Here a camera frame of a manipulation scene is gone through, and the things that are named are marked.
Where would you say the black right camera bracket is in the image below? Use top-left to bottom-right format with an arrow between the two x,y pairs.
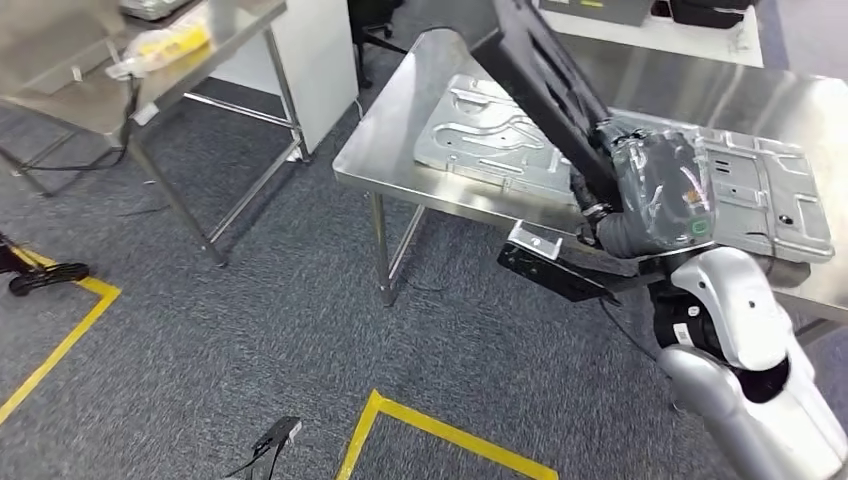
496,241 -> 670,306

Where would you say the white desk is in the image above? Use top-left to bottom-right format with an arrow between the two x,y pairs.
539,0 -> 766,69

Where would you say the black hanging table cable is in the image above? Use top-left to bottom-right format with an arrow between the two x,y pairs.
16,76 -> 144,177

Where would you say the grey metal tray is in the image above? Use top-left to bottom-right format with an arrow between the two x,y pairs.
119,0 -> 200,21

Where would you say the white cabinet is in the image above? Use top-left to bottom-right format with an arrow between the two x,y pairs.
210,0 -> 360,157

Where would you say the black office chair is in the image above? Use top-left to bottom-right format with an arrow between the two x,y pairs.
347,0 -> 409,91

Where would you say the yellow item in clear bag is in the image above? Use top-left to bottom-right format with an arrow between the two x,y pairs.
104,16 -> 213,82

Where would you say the stainless steel workbench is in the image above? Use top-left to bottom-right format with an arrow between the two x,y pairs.
331,27 -> 848,349

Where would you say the black plastic car part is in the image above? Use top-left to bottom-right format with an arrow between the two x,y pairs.
471,0 -> 627,213

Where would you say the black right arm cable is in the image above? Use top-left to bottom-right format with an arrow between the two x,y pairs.
599,298 -> 660,362

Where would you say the black bag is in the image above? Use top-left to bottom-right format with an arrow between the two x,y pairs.
652,0 -> 760,31

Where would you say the silver stamped metal panel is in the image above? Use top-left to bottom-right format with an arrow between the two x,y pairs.
413,72 -> 836,265

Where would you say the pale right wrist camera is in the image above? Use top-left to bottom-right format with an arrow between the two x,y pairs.
506,220 -> 564,261

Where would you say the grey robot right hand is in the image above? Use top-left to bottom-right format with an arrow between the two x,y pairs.
569,122 -> 720,261

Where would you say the stainless steel side table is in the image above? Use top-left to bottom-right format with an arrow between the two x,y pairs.
0,0 -> 313,270

